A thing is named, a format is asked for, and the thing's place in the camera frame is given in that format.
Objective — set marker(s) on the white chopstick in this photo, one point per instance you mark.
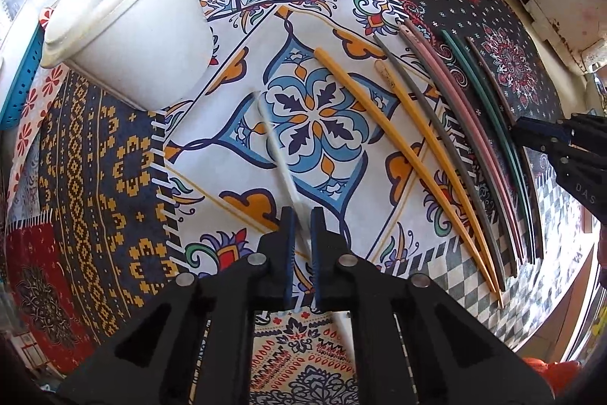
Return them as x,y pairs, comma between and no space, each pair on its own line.
304,238

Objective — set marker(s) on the blue perforated basket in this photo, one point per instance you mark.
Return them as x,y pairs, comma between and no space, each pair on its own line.
19,89

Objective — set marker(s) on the yellow chopstick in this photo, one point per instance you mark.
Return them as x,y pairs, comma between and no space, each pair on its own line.
475,243
390,131

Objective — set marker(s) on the grey chopstick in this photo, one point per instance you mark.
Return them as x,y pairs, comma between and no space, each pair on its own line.
439,131

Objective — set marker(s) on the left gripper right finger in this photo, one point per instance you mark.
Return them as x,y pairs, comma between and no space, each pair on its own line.
332,290

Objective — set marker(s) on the patchwork patterned tablecloth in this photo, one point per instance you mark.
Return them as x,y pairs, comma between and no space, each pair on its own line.
132,237

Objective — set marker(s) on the white plastic cup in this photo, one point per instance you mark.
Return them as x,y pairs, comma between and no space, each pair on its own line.
148,53

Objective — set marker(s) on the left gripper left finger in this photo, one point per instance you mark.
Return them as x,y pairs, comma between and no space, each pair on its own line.
274,288

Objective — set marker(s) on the dark green chopstick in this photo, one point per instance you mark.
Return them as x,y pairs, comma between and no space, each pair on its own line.
510,120

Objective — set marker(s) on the pink chopstick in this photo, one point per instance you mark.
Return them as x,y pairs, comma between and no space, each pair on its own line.
474,120
469,134

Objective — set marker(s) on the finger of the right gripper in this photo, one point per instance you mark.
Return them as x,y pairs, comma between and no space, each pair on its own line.
539,135

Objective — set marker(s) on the teal chopstick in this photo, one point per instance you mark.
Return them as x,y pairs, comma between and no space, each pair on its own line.
491,106

